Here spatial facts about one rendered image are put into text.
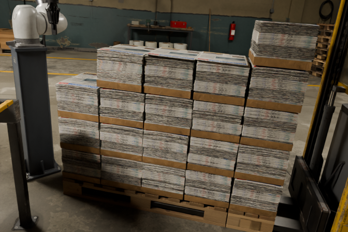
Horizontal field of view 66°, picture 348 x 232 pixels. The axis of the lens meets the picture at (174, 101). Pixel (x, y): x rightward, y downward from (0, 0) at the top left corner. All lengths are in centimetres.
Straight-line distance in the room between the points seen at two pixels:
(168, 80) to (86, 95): 53
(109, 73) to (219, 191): 99
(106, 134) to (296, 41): 122
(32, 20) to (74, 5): 638
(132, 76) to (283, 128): 90
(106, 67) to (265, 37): 90
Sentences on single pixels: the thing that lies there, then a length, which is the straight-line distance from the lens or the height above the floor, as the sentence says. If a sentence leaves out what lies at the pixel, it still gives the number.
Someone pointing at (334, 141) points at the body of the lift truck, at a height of 51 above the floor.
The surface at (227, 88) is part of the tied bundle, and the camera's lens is 151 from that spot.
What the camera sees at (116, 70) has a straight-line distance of 164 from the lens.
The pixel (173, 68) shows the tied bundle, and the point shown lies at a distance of 154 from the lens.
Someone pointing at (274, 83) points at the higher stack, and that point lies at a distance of 152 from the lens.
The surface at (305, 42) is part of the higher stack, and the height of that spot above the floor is 120.
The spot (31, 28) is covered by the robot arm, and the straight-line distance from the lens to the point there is 212.
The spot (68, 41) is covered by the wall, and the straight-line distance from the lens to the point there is 859.
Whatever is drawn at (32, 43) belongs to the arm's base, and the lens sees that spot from 213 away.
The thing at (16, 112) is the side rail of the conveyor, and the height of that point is 74.
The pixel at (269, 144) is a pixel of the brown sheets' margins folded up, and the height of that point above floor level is 63.
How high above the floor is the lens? 130
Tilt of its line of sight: 18 degrees down
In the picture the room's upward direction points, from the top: 4 degrees clockwise
